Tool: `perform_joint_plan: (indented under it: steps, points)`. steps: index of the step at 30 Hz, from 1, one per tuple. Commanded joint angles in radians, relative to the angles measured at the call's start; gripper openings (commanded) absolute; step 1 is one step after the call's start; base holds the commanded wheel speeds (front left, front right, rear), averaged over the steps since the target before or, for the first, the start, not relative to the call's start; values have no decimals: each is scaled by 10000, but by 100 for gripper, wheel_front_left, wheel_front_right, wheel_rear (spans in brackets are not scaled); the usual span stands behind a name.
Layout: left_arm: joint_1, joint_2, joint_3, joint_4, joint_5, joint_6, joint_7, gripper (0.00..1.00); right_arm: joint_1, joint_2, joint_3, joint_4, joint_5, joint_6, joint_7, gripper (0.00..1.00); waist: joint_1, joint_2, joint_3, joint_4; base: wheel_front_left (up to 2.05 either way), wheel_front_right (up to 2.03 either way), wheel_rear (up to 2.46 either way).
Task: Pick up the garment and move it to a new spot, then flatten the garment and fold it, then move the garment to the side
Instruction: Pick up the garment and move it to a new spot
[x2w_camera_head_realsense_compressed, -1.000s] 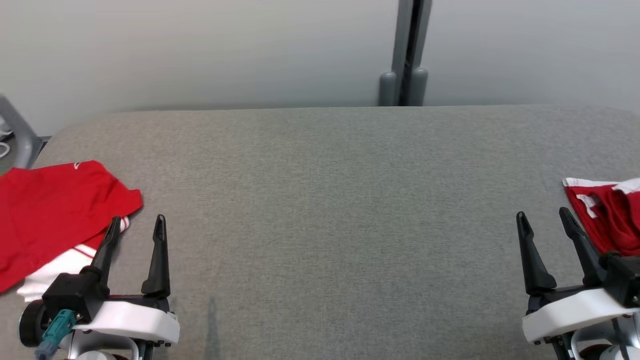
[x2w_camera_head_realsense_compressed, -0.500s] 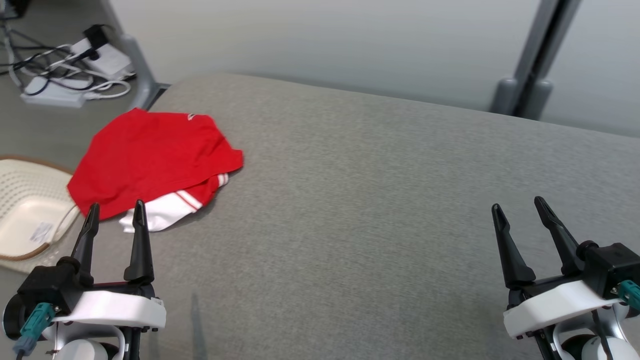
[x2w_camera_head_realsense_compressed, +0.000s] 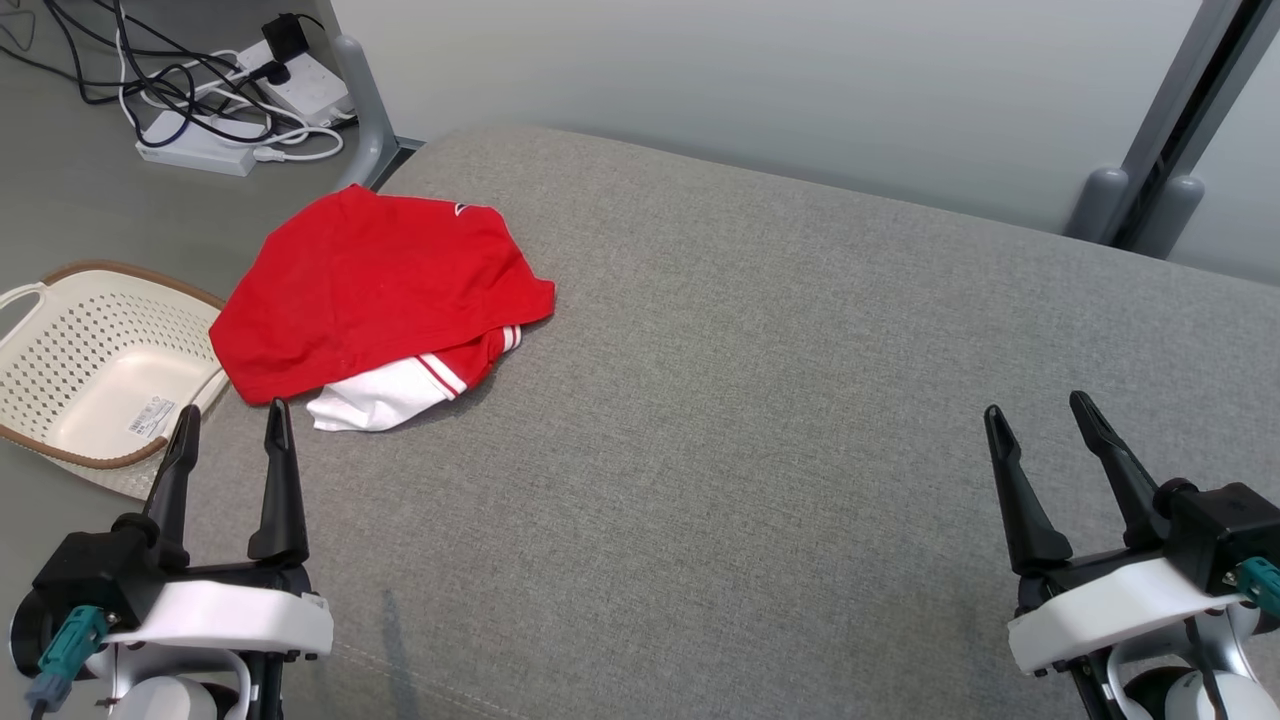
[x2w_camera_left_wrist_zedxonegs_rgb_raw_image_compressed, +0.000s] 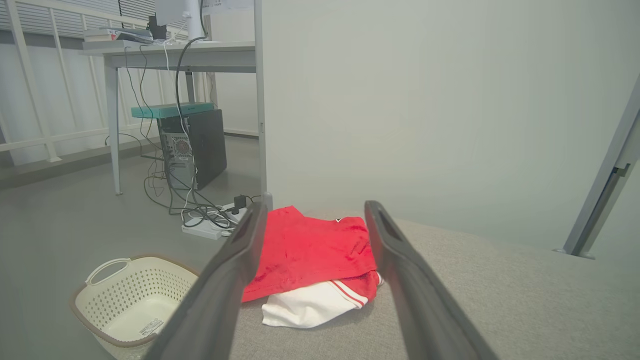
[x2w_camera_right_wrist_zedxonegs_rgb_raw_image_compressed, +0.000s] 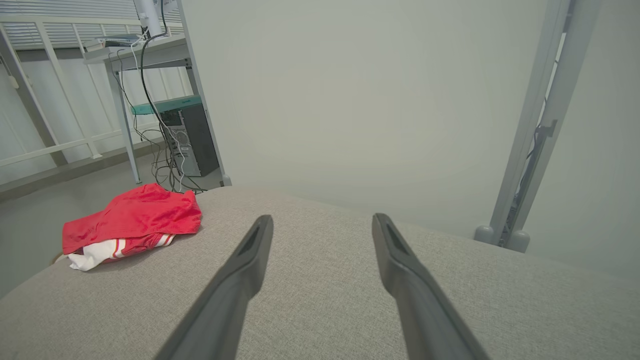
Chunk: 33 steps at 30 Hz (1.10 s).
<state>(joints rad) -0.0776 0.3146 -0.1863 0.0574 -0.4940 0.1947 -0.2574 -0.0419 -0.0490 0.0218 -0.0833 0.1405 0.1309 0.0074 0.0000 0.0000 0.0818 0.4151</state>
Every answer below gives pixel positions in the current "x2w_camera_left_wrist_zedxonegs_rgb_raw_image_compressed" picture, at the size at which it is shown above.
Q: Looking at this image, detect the thick black monitor cable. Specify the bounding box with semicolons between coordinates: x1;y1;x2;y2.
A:
174;0;210;111

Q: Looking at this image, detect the small black desk device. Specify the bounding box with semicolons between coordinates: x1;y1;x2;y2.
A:
147;15;168;41

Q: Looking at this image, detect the red jersey with white trim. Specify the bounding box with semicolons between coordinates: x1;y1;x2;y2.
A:
241;205;385;329

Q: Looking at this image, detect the black floor cable bundle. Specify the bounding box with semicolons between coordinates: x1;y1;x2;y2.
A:
142;170;241;231

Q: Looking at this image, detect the black computer tower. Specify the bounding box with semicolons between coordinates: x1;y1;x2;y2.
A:
157;109;228;192

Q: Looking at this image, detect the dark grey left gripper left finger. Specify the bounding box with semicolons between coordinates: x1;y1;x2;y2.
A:
143;201;270;360

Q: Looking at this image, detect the stack of books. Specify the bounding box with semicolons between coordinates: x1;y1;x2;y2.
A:
82;27;153;45

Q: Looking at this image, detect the slim grey upright partition post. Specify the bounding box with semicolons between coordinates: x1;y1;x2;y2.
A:
252;0;274;211

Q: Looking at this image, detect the flat teal box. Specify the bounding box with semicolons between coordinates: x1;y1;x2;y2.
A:
131;102;216;120

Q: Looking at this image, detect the white power strip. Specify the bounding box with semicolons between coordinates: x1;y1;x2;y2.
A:
181;202;251;241

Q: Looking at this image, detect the white metal desk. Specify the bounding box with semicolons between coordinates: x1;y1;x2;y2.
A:
80;41;258;196

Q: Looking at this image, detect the white metal railing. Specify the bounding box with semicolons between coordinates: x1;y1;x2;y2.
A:
0;0;216;166

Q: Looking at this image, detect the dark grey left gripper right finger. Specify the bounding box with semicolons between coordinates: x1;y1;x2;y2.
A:
363;200;498;360

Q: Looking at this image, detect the white monitor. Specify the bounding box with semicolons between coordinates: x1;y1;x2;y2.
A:
155;0;203;43

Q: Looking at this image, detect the cream plastic laundry basket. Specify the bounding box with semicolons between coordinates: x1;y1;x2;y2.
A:
70;255;201;360

